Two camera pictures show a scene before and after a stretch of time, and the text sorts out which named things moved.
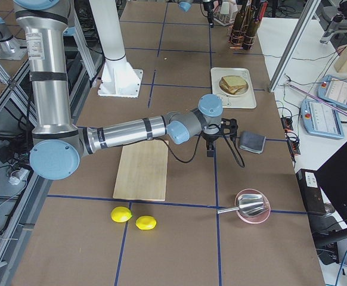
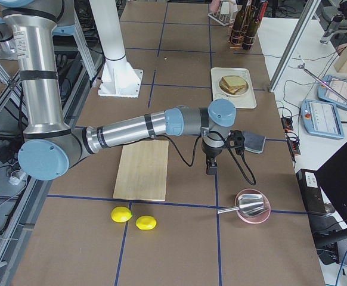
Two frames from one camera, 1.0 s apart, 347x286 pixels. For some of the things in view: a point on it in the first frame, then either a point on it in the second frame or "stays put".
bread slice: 234,81 stays put
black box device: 309,185 stays put
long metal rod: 326,102 → 301,66
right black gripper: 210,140 → 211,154
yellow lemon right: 145,223 stays put
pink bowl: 259,217 stays put
